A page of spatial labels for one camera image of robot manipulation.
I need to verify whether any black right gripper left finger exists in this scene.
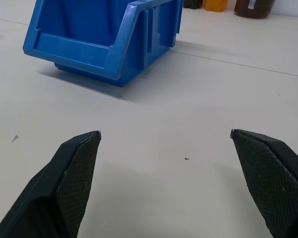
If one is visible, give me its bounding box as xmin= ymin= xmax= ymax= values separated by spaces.
xmin=0 ymin=130 xmax=102 ymax=238

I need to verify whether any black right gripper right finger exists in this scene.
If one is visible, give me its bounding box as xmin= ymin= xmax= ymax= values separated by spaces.
xmin=229 ymin=128 xmax=298 ymax=238

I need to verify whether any blue plastic storage bin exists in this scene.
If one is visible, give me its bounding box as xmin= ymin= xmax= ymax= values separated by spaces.
xmin=22 ymin=0 xmax=183 ymax=88

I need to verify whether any brown glass jar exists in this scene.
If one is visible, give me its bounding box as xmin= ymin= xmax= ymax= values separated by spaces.
xmin=233 ymin=0 xmax=276 ymax=19

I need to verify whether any orange plastic container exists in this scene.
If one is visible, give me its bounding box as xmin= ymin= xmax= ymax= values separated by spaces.
xmin=204 ymin=0 xmax=227 ymax=12

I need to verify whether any dark green container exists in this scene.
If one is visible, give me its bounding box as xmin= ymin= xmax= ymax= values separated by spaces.
xmin=183 ymin=0 xmax=205 ymax=9

